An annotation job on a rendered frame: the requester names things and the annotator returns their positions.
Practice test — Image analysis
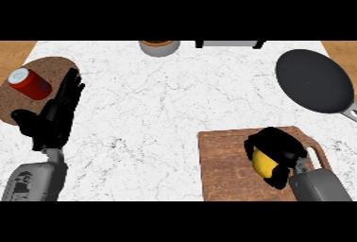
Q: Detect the brown round placemat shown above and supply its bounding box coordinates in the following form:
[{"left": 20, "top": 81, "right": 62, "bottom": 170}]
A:
[{"left": 0, "top": 56, "right": 81, "bottom": 127}]

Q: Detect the yellow lemon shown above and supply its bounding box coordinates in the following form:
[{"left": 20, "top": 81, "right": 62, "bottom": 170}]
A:
[{"left": 251, "top": 147, "right": 281, "bottom": 180}]

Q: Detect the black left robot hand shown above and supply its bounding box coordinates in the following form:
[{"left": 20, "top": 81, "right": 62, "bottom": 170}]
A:
[{"left": 11, "top": 67, "right": 87, "bottom": 151}]

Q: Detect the dark grey frying pan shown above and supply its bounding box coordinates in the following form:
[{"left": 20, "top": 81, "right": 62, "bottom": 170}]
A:
[{"left": 275, "top": 48, "right": 357, "bottom": 123}]

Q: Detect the grey pot with brown top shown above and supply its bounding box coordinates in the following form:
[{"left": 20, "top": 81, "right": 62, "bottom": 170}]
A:
[{"left": 139, "top": 40, "right": 182, "bottom": 58}]

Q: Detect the red can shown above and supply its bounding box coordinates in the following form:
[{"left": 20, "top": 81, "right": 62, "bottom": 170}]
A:
[{"left": 8, "top": 67, "right": 53, "bottom": 101}]

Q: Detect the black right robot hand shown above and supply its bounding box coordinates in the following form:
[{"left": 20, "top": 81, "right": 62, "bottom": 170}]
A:
[{"left": 242, "top": 127, "right": 310, "bottom": 190}]

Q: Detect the brown wooden cutting board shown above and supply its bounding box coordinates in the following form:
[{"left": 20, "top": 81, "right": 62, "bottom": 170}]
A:
[{"left": 197, "top": 126, "right": 334, "bottom": 202}]

